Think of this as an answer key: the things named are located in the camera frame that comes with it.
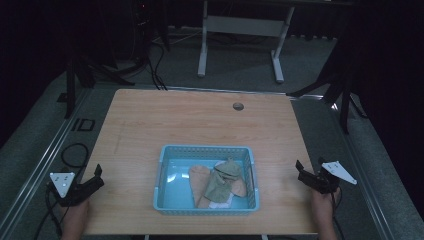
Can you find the person's left hand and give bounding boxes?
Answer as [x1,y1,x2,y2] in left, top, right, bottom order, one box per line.
[60,197,91,229]

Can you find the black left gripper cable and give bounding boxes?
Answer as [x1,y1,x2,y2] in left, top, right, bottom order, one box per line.
[33,184,64,240]

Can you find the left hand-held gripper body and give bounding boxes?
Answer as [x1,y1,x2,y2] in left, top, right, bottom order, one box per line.
[46,171,92,208]

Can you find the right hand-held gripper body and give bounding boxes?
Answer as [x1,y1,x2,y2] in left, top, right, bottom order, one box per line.
[313,156,358,195]

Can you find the black floor cables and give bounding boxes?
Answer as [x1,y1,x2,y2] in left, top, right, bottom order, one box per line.
[146,43,169,92]

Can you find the beige sock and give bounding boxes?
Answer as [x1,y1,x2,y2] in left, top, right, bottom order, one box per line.
[231,179,248,198]
[188,165,212,210]

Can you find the dark computer tower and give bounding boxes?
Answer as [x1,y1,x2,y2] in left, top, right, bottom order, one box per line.
[130,0,155,64]

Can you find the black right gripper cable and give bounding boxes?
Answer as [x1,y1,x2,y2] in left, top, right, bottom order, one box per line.
[330,191,346,240]

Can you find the white metal desk frame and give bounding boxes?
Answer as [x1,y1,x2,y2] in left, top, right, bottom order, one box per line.
[197,0,297,85]

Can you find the black looped floor cable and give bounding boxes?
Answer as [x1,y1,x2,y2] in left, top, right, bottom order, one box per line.
[60,142,91,170]

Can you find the person's right hand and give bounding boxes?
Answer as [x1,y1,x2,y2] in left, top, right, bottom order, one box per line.
[311,186,342,220]

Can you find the silver floor rail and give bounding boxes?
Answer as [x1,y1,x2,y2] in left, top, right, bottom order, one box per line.
[328,99,398,240]
[0,87,94,240]

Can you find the black metal stand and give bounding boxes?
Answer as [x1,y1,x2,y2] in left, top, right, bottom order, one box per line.
[287,39,368,135]
[63,54,136,120]

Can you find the black square floor bracket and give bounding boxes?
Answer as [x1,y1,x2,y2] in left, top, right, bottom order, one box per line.
[70,117,97,132]

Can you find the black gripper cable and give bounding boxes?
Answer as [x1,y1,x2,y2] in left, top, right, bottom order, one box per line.
[33,184,64,240]
[330,191,346,240]

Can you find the olive green sock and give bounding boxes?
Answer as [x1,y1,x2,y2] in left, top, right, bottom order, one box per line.
[203,158,242,203]

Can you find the light blue plastic basket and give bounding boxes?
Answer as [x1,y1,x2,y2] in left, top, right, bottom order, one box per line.
[152,143,261,216]

